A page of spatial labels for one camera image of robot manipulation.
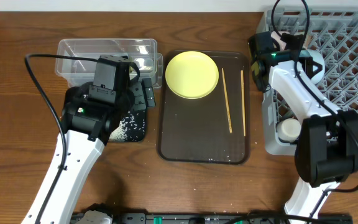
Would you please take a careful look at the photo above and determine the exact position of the white cup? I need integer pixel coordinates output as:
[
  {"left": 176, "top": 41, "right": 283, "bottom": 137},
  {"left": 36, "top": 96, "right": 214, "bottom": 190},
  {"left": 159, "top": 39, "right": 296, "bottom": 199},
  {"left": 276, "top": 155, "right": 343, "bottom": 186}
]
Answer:
[{"left": 277, "top": 118, "right": 301, "bottom": 142}]

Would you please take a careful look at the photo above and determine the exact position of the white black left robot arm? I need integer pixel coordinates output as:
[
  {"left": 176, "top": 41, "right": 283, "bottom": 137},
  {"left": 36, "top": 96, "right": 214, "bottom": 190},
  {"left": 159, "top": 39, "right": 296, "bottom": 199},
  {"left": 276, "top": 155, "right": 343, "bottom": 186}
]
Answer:
[{"left": 23, "top": 54, "right": 155, "bottom": 223}]

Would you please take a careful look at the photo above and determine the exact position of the dark brown serving tray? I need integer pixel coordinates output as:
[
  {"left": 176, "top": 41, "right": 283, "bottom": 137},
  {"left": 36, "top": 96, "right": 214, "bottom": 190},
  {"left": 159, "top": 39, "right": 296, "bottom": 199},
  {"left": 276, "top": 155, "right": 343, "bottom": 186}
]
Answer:
[{"left": 157, "top": 51, "right": 250, "bottom": 165}]

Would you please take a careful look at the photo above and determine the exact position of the rice pile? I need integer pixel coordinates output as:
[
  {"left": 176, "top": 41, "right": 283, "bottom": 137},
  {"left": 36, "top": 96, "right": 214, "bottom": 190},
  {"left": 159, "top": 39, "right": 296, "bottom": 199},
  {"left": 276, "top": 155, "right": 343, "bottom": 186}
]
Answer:
[{"left": 109, "top": 113, "right": 146, "bottom": 142}]

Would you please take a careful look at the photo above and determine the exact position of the clear plastic waste bin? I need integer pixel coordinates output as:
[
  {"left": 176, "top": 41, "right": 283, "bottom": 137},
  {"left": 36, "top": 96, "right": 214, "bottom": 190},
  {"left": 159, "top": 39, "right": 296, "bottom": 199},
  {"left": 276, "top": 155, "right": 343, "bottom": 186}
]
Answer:
[{"left": 55, "top": 39, "right": 163, "bottom": 89}]

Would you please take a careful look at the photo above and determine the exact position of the wooden chopstick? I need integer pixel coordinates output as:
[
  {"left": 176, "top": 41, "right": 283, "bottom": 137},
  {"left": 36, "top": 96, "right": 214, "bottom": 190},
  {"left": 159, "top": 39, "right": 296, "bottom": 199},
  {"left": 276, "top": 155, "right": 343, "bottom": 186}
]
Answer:
[
  {"left": 221, "top": 68, "right": 232, "bottom": 133},
  {"left": 241, "top": 70, "right": 246, "bottom": 137}
]

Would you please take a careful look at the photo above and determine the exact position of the yellow plate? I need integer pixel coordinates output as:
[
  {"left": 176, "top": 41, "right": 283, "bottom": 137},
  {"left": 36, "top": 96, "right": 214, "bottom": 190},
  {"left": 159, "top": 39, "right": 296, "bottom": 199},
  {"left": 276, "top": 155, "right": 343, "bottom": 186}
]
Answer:
[{"left": 165, "top": 51, "right": 219, "bottom": 100}]

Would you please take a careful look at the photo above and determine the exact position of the light blue bowl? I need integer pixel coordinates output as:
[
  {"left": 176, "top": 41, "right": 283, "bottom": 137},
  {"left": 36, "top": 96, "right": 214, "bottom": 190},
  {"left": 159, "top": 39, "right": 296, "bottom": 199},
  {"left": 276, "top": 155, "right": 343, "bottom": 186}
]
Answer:
[{"left": 307, "top": 50, "right": 325, "bottom": 85}]

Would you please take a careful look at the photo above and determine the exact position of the black food waste tray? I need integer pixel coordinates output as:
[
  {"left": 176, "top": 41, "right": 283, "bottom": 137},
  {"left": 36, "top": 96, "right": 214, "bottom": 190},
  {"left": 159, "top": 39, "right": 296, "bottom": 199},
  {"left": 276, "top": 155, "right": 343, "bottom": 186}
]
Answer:
[{"left": 64, "top": 86, "right": 147, "bottom": 142}]

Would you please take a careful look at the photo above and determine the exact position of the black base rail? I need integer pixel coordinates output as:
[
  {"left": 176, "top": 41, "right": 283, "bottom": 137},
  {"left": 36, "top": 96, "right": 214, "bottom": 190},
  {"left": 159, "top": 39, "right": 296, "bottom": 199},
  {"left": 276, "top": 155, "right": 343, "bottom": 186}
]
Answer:
[{"left": 70, "top": 203, "right": 354, "bottom": 224}]

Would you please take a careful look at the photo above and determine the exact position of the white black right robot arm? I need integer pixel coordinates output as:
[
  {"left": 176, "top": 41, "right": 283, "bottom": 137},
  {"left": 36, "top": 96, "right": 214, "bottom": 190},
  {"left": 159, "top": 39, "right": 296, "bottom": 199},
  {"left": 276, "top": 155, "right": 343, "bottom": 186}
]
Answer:
[{"left": 248, "top": 32, "right": 358, "bottom": 223}]

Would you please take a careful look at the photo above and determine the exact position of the grey dishwasher rack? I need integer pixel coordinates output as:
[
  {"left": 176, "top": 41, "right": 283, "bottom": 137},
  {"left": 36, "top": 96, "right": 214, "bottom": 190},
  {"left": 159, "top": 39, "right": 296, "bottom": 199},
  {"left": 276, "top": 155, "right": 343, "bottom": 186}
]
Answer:
[{"left": 262, "top": 7, "right": 358, "bottom": 156}]

